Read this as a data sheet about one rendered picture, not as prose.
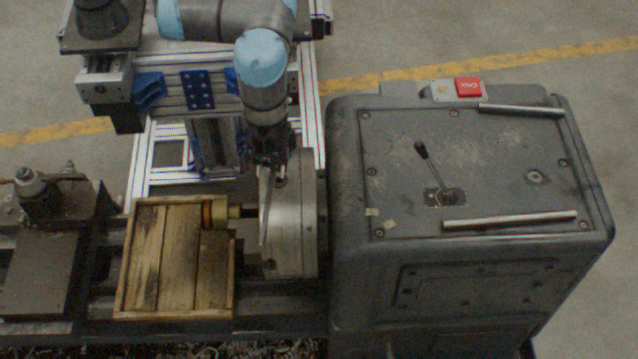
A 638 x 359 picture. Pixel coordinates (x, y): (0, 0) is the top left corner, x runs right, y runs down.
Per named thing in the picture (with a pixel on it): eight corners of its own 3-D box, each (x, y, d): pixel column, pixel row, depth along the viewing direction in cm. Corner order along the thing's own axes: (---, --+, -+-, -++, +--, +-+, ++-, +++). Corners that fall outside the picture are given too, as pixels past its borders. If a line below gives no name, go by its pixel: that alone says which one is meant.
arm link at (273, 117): (243, 73, 97) (293, 76, 97) (245, 91, 101) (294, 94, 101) (236, 111, 93) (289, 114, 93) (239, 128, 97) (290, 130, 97)
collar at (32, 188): (50, 171, 146) (46, 164, 144) (43, 196, 142) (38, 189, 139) (19, 172, 146) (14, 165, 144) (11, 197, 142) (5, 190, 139)
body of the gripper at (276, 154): (245, 172, 107) (238, 133, 96) (251, 132, 111) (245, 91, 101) (288, 174, 107) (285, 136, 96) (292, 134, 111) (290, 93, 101)
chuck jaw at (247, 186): (276, 197, 146) (274, 149, 142) (275, 203, 141) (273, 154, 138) (230, 198, 145) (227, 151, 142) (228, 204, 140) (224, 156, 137)
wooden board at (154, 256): (238, 201, 172) (237, 193, 168) (233, 320, 151) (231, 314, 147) (135, 204, 171) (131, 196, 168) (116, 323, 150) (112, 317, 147)
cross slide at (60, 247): (97, 179, 169) (93, 170, 165) (68, 321, 144) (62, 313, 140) (40, 181, 168) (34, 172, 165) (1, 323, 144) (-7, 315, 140)
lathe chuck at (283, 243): (301, 186, 166) (298, 120, 138) (304, 296, 150) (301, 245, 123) (268, 187, 165) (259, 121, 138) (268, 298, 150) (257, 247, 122)
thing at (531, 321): (464, 294, 248) (521, 171, 178) (485, 411, 221) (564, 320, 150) (320, 300, 247) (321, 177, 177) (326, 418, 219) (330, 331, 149)
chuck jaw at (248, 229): (275, 215, 140) (275, 256, 132) (276, 229, 144) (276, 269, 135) (228, 217, 140) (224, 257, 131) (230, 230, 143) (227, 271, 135)
